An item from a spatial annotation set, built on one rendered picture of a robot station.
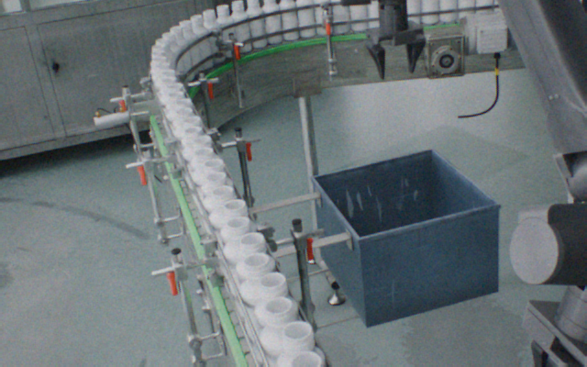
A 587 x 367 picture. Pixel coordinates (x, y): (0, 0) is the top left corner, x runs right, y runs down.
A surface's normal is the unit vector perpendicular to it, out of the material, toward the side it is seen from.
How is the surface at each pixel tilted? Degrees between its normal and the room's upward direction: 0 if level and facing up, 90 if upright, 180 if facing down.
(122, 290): 0
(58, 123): 90
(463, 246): 90
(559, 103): 97
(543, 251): 69
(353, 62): 90
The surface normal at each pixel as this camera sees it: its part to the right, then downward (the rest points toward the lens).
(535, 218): -0.90, -0.07
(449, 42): -0.03, 0.44
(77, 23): 0.28, 0.40
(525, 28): -0.79, 0.44
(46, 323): -0.11, -0.89
